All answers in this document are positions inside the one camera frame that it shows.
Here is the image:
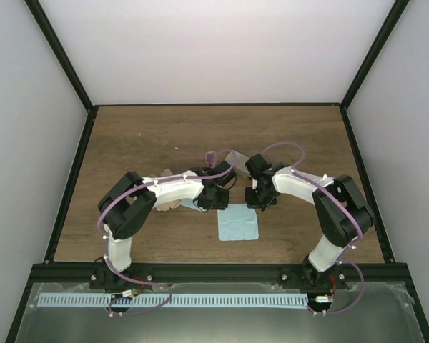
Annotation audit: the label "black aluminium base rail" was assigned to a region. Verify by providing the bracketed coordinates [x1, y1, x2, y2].
[30, 262, 410, 290]

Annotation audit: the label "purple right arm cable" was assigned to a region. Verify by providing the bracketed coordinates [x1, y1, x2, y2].
[260, 141, 365, 317]

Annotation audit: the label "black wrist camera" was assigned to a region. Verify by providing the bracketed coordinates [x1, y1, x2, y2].
[213, 161, 237, 189]
[245, 154, 272, 180]

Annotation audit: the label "light blue cleaning cloth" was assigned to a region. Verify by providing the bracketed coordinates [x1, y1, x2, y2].
[180, 199, 201, 212]

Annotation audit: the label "beige glasses case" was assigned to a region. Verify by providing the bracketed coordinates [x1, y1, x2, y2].
[156, 169, 181, 212]

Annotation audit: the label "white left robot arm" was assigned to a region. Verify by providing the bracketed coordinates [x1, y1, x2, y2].
[97, 162, 237, 289]

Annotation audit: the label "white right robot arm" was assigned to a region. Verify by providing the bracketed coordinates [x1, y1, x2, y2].
[245, 161, 375, 288]

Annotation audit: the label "pink transparent sunglasses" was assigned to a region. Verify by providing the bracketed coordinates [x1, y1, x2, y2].
[204, 151, 217, 167]

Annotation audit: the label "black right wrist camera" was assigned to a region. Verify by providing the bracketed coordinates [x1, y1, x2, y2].
[245, 154, 272, 180]

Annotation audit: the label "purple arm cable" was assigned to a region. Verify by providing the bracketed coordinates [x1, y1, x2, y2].
[97, 149, 173, 318]
[260, 141, 365, 317]

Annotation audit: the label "light blue slotted cable duct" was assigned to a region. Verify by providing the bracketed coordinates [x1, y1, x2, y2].
[36, 293, 308, 309]

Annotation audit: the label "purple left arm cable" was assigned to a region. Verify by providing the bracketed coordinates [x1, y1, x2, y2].
[97, 149, 173, 318]

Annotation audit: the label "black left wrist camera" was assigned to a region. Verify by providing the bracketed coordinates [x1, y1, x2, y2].
[213, 161, 237, 189]

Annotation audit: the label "grey hard glasses case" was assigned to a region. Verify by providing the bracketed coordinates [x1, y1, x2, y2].
[225, 151, 250, 177]

